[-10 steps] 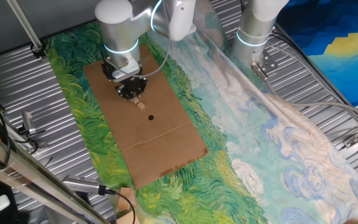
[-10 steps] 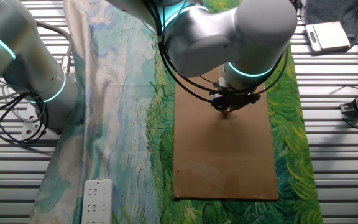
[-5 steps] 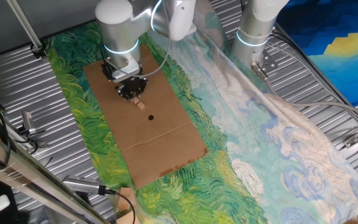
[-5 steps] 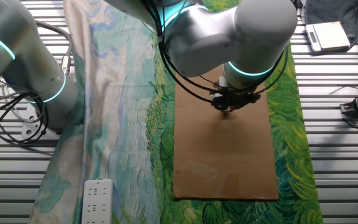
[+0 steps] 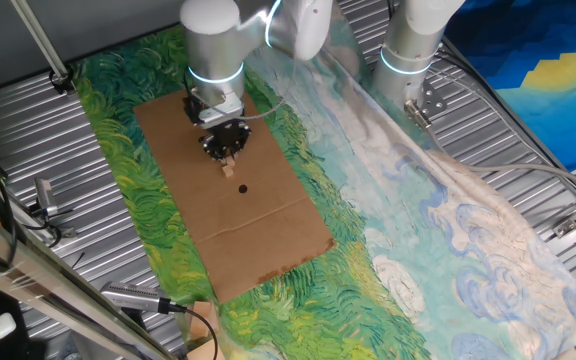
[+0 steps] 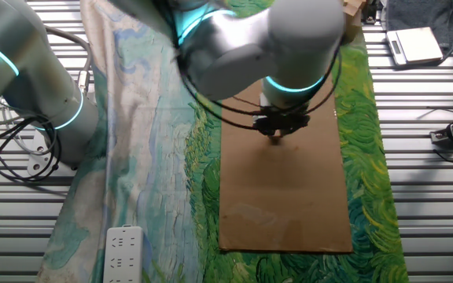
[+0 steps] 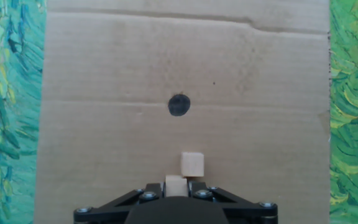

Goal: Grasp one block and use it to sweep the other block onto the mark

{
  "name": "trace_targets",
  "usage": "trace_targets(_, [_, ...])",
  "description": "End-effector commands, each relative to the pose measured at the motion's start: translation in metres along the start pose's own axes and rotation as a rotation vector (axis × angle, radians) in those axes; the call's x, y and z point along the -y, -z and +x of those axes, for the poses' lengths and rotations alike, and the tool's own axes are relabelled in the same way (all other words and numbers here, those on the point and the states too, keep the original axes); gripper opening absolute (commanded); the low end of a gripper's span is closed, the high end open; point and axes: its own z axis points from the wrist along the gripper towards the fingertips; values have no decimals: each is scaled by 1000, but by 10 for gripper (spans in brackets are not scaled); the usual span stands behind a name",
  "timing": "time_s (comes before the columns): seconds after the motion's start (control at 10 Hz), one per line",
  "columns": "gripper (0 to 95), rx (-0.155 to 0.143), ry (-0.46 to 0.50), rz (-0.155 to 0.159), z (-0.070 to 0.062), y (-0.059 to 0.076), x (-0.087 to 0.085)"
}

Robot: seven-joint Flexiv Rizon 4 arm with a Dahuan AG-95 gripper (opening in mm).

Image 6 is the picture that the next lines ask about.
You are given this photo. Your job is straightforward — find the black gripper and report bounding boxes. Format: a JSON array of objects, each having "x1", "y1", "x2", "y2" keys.
[{"x1": 253, "y1": 113, "x2": 312, "y2": 138}]

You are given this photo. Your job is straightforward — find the brown cardboard sheet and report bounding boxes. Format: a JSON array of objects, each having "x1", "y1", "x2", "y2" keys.
[{"x1": 218, "y1": 72, "x2": 354, "y2": 254}]

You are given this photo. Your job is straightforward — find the painted landscape print cloth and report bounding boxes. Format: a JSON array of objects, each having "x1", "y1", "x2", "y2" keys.
[{"x1": 35, "y1": 0, "x2": 411, "y2": 283}]

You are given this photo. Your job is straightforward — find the white digital scale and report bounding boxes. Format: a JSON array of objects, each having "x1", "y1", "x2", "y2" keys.
[{"x1": 385, "y1": 26, "x2": 444, "y2": 67}]

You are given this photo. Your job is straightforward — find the dark grey towel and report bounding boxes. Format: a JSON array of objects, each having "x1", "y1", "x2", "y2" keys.
[{"x1": 379, "y1": 0, "x2": 453, "y2": 66}]

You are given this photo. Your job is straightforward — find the white power strip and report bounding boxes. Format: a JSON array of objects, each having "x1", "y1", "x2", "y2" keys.
[{"x1": 103, "y1": 224, "x2": 145, "y2": 283}]

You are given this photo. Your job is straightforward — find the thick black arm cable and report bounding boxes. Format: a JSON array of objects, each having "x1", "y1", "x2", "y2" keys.
[{"x1": 177, "y1": 58, "x2": 259, "y2": 131}]

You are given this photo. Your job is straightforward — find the black cable with coiled bundle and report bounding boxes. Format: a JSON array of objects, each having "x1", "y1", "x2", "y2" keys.
[{"x1": 308, "y1": 46, "x2": 344, "y2": 115}]

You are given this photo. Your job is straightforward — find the grey cable with metal connector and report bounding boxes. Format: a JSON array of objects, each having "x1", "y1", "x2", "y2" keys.
[{"x1": 45, "y1": 25, "x2": 93, "y2": 96}]

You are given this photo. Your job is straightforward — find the black base cable bundle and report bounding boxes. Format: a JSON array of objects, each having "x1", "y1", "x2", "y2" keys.
[{"x1": 0, "y1": 113, "x2": 62, "y2": 182}]

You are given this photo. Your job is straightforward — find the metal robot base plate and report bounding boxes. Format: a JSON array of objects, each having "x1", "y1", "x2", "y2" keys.
[{"x1": 27, "y1": 131, "x2": 79, "y2": 177}]

